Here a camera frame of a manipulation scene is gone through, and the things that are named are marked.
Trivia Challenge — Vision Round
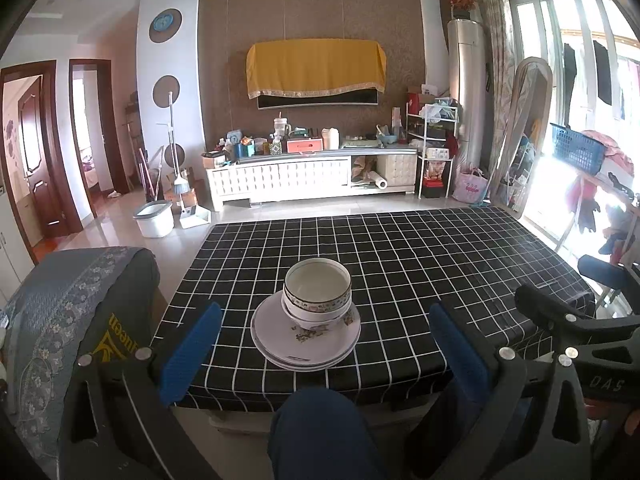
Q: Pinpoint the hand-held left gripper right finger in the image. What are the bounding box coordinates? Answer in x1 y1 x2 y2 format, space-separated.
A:
429 301 594 480

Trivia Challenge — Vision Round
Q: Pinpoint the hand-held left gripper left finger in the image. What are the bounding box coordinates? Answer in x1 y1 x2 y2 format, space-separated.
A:
60 301 224 480

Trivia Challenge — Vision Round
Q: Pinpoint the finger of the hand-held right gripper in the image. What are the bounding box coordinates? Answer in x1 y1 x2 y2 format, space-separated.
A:
515 284 602 357
577 255 640 302

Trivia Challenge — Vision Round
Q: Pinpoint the white plate bear print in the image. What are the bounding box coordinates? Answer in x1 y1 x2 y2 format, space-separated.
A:
251 291 361 362

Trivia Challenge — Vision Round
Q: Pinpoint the white plate pink flower print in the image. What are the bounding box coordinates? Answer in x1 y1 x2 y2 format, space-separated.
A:
257 332 361 372

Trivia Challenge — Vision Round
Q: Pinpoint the white bowl flower print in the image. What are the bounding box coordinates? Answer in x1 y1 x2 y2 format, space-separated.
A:
283 307 357 344

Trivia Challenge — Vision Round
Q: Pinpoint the patterned rim bowl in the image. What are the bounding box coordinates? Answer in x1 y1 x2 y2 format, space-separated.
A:
282 258 352 318

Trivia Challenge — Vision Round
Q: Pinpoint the person's right hand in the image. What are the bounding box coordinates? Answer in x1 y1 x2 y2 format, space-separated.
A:
585 400 640 441

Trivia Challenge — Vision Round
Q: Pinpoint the black glove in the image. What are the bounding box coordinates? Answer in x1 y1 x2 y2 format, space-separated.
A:
577 199 602 234

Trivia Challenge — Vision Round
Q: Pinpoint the black white checked tablecloth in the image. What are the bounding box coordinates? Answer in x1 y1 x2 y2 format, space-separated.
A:
150 206 598 413

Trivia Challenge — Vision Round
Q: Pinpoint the pink garment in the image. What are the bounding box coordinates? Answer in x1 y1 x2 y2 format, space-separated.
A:
582 130 637 177

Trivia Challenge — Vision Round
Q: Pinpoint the blue plastic basket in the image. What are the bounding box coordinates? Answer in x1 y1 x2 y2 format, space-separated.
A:
550 122 609 176

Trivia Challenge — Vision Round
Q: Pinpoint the sofa with grey cover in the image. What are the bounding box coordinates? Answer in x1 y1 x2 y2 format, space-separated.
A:
0 246 161 461

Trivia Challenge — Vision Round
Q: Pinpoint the white dustpan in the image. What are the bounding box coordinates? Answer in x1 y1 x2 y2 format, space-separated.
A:
179 205 212 230

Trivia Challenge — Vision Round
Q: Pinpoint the white bucket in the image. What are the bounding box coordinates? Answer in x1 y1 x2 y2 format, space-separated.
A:
132 200 175 239

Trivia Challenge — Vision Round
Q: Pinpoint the pink bag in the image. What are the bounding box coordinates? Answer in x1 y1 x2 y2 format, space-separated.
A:
452 167 490 205

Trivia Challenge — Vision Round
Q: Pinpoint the person's blue trouser leg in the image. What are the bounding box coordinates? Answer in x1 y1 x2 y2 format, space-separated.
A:
267 386 373 480

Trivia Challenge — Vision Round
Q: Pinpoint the leaning ironing board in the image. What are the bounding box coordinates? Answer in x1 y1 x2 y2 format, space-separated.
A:
492 56 554 211

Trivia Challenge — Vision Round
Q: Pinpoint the white television cabinet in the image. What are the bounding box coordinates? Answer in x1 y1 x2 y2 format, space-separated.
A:
205 147 419 211

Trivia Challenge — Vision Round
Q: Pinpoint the hanging black garment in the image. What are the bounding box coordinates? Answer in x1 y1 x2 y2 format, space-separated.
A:
563 43 579 106
593 41 614 106

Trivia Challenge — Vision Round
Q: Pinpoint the white pole mop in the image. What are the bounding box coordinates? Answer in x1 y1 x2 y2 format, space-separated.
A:
155 91 199 196

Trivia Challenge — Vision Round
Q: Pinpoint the silver standing air conditioner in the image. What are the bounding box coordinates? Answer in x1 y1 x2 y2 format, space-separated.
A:
446 18 489 173

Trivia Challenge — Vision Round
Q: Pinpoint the brown wooden door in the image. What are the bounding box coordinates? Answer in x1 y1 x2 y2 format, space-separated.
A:
0 60 83 263

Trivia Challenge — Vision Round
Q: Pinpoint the patterned beige curtain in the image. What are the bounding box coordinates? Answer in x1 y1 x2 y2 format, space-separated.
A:
472 0 516 161

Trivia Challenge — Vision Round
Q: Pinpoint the vase with orange flowers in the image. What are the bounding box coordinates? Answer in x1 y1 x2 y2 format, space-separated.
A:
448 0 479 21

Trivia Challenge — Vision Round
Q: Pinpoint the yellow cloth cover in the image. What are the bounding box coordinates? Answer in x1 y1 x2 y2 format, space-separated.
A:
246 38 387 100

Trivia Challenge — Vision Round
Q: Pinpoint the white wire shelf rack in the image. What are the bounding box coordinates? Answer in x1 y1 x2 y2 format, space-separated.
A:
405 97 460 200

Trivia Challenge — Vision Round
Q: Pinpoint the round brown wall decor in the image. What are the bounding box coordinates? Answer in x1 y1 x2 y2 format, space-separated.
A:
160 142 187 168
152 75 181 108

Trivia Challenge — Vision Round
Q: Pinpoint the brown door frame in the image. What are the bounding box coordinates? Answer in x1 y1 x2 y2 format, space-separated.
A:
69 59 132 218

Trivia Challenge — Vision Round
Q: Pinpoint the round wall decor blue centre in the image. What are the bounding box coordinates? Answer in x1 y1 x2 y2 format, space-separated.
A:
149 8 183 43

